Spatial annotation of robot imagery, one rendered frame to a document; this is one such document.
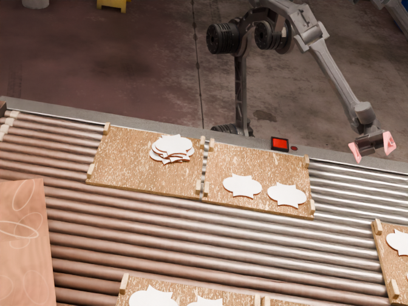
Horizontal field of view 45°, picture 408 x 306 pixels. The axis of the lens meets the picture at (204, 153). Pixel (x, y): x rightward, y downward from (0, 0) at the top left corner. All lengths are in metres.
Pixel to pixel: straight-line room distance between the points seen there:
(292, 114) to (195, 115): 0.82
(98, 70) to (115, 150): 2.41
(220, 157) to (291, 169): 0.29
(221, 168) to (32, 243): 0.79
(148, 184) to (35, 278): 0.59
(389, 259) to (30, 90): 3.00
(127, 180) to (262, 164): 0.55
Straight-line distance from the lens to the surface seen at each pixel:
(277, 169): 2.00
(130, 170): 1.87
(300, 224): 1.84
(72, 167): 1.91
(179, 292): 1.52
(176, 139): 1.96
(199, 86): 4.23
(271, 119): 4.00
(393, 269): 1.81
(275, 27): 2.50
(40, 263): 1.45
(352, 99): 1.89
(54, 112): 2.19
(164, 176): 1.85
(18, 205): 1.61
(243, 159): 2.00
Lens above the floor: 2.17
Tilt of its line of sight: 38 degrees down
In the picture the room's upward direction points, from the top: 10 degrees clockwise
